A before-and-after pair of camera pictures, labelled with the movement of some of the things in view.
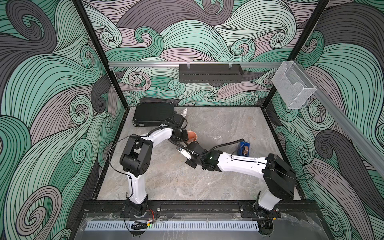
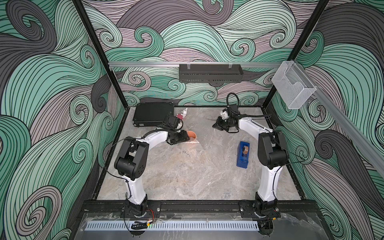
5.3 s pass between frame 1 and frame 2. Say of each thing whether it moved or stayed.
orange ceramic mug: stayed
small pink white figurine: stayed
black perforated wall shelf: stayed
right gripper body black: moved
